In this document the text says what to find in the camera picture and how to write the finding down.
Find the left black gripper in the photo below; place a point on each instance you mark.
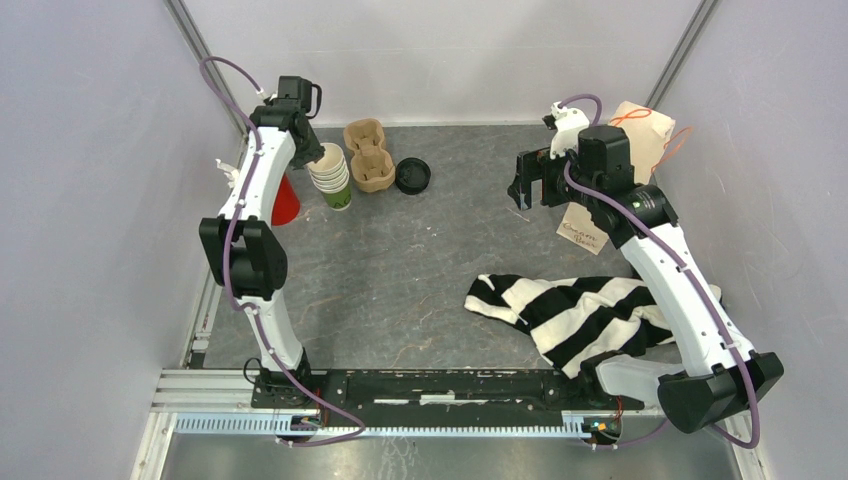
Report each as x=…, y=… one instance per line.
x=314, y=153

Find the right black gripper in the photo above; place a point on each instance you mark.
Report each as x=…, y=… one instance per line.
x=528, y=168

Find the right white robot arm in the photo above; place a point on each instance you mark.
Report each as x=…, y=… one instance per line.
x=720, y=374

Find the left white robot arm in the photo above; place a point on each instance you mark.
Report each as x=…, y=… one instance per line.
x=244, y=255

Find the stack of paper cups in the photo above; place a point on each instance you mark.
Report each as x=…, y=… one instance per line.
x=331, y=176

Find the red plastic cup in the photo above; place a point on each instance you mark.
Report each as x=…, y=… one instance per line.
x=287, y=204

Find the brown cardboard cup carrier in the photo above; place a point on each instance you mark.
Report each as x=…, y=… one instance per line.
x=372, y=166

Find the white wrapped straws bundle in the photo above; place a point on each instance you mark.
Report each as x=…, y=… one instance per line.
x=231, y=173

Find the stack of black lids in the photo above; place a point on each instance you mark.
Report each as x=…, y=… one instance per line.
x=413, y=176

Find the brown paper bag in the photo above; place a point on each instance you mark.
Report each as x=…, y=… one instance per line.
x=654, y=139

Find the black white striped cloth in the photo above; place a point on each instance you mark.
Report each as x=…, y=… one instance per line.
x=575, y=319

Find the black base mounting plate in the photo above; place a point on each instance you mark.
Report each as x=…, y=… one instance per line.
x=440, y=398

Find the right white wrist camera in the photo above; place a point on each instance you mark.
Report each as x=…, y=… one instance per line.
x=566, y=123

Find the aluminium frame rail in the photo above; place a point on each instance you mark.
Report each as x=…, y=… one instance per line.
x=217, y=402

